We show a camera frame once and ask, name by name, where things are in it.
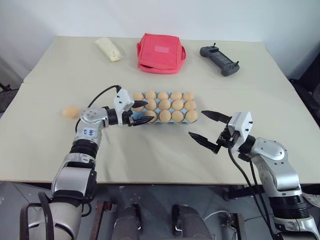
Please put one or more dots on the brown egg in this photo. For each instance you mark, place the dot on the brown egg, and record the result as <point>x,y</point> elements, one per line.
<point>137,96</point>
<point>188,95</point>
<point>190,105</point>
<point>177,116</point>
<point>70,111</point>
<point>191,116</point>
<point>176,95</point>
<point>165,116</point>
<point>150,94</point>
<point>151,104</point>
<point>177,105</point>
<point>163,95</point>
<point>150,113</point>
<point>164,104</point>

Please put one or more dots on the dark metal stand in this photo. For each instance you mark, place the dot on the dark metal stand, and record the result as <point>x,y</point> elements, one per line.
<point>5,96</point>

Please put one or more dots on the black table frame bar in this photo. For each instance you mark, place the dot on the black table frame bar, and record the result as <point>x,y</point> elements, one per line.
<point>240,193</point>

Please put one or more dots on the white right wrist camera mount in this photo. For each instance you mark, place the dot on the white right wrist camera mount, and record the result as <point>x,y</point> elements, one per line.
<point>241,127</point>

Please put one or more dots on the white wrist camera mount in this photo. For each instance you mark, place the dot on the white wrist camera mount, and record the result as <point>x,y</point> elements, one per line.
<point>122,100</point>
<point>241,127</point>

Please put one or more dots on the dark rounded shape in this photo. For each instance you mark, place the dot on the dark rounded shape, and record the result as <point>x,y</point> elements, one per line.
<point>128,222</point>
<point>190,222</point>

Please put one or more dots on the white plastic packet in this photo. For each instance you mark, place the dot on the white plastic packet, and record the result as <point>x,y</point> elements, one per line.
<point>108,49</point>

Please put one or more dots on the blue egg carton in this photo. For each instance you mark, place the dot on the blue egg carton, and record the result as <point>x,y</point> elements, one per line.
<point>160,122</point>

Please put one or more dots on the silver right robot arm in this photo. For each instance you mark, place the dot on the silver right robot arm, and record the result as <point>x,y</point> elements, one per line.
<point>280,170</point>

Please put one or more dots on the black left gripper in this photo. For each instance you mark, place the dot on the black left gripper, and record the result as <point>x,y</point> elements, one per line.
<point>127,117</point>

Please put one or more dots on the black chair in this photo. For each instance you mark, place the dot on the black chair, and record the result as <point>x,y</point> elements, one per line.
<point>308,82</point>

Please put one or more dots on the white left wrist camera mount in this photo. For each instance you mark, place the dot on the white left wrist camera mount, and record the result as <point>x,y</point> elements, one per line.
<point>122,100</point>

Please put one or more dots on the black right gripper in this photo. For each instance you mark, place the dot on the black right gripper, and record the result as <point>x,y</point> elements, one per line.
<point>226,138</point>

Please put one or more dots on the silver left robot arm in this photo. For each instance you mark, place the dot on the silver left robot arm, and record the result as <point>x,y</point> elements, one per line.
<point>75,175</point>

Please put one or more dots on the red fabric bag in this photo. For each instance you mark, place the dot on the red fabric bag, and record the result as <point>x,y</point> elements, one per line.
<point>160,53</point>

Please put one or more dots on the grey remote controller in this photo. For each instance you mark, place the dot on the grey remote controller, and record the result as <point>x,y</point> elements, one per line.
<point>221,58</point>

